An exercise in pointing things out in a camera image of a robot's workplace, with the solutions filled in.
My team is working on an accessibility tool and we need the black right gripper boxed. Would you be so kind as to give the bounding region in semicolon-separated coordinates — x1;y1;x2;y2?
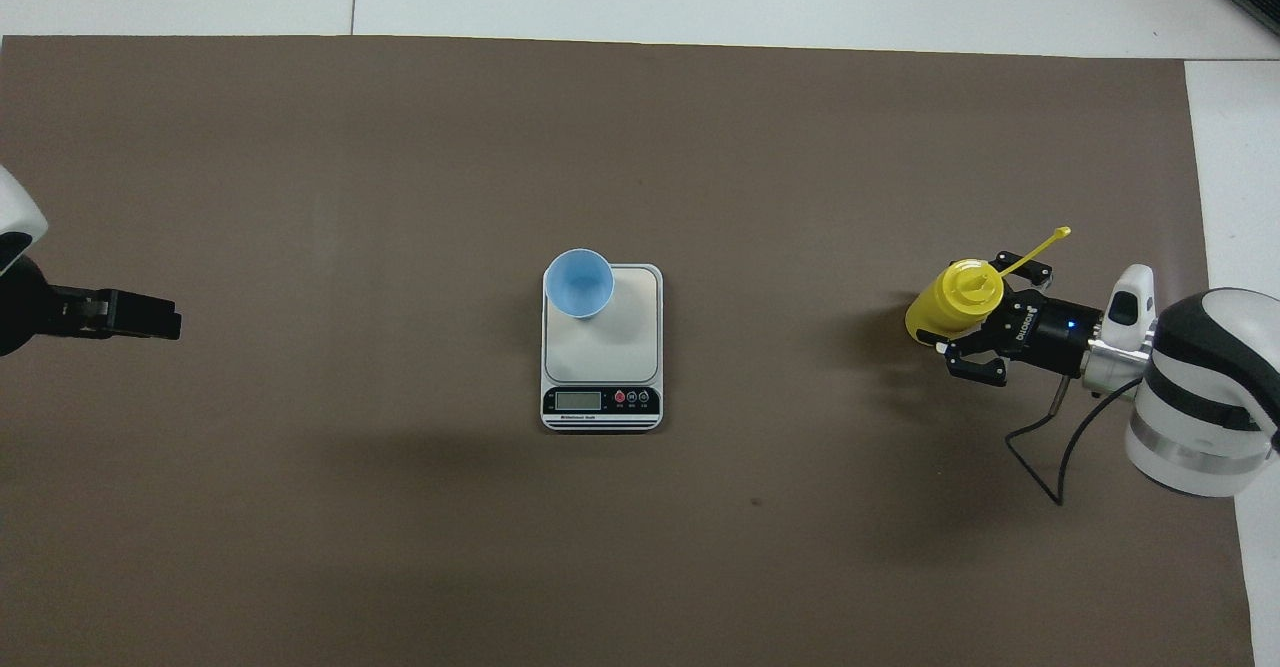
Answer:
940;250;1101;388

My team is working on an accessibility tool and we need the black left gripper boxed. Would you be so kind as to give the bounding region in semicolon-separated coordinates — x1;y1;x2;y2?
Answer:
0;257;183;356

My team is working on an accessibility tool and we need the yellow squeeze bottle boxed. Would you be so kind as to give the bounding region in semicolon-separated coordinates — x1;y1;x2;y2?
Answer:
905;227;1073;345

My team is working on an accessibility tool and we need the light blue plastic cup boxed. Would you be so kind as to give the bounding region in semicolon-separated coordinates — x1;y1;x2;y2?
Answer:
543;248;615;320

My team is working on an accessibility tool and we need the silver digital kitchen scale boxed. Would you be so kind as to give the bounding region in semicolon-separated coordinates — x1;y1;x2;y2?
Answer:
540;263;664;434

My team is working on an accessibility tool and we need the brown paper mat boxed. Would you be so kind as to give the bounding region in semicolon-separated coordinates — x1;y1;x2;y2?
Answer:
0;35;1256;667

